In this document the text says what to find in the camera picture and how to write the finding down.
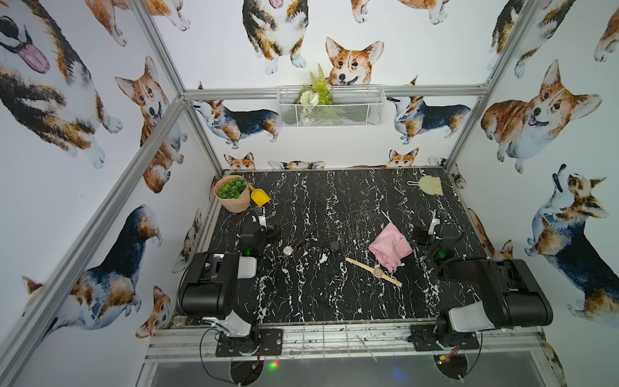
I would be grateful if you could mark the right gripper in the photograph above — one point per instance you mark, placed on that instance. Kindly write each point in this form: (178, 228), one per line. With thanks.
(425, 232)

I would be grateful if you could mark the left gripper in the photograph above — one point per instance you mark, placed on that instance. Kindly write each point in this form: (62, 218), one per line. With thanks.
(261, 232)

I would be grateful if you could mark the pink cloth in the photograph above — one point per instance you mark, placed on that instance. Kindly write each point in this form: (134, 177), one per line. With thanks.
(390, 248)

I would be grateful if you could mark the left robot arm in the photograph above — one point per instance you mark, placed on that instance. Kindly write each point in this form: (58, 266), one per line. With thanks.
(208, 292)

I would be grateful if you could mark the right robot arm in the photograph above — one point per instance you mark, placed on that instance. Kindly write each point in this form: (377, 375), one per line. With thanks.
(509, 294)

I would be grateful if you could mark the beige hand brush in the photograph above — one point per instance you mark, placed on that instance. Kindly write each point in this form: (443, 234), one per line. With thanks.
(429, 185)

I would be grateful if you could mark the yellow toy shovel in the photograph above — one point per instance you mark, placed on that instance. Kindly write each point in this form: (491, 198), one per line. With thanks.
(259, 196)

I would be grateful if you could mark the terracotta pot green plant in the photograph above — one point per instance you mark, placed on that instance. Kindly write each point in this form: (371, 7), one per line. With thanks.
(233, 193)

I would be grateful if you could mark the green fern white flower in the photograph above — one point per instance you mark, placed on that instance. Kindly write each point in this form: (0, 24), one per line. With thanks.
(314, 100)

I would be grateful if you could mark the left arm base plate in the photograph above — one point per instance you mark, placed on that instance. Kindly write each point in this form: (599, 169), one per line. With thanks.
(249, 343)

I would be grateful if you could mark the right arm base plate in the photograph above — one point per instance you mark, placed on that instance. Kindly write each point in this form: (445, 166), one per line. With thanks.
(428, 338)

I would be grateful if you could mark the aluminium front rail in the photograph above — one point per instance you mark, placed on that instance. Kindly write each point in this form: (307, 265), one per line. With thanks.
(324, 341)

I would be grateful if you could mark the white wire wall basket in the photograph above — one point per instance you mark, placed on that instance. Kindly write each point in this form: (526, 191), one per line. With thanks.
(353, 106)

